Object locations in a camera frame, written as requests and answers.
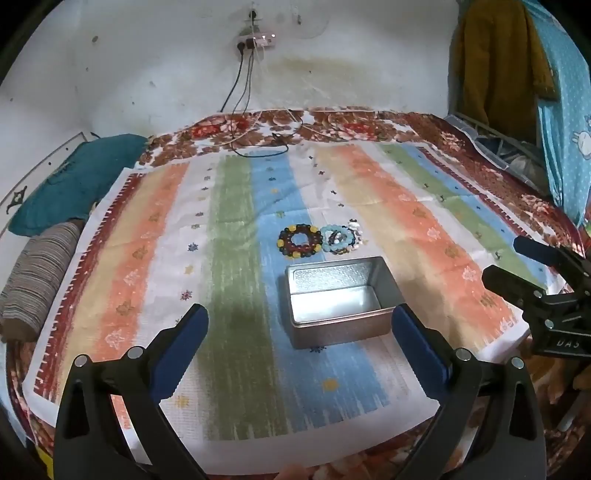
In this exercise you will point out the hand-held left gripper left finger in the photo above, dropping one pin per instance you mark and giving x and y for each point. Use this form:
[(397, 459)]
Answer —
[(191, 325)]

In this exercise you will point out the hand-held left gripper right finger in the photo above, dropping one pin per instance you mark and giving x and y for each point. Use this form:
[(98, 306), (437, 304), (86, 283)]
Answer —
[(408, 325)]

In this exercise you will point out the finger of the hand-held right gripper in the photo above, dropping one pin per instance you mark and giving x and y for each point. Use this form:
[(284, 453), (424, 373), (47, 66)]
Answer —
[(508, 281), (549, 254)]

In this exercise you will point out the silver metal tin box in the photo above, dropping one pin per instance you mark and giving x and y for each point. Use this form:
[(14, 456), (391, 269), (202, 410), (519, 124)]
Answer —
[(339, 302)]

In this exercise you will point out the striped pastel cloth mat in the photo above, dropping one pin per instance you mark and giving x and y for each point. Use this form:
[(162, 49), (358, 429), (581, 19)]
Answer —
[(231, 277)]

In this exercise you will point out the blue dotted printed cloth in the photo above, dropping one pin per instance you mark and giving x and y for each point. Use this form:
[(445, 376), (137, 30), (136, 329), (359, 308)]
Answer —
[(565, 106)]

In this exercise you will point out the striped rolled blanket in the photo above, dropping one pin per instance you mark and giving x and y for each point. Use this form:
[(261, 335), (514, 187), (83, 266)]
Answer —
[(39, 277)]

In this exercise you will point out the teal pillow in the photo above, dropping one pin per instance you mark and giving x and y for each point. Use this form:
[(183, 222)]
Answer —
[(69, 184)]

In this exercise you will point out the mustard hanging garment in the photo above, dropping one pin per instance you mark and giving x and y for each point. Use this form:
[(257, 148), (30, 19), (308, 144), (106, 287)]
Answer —
[(501, 60)]

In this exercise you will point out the brown floral blanket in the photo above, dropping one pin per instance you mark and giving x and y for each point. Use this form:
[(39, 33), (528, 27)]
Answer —
[(351, 127)]

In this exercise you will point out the white power strip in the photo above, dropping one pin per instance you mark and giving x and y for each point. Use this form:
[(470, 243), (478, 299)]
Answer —
[(257, 40)]

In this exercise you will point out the white wall socket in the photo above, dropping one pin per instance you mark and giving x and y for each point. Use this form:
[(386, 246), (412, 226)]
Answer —
[(254, 14)]

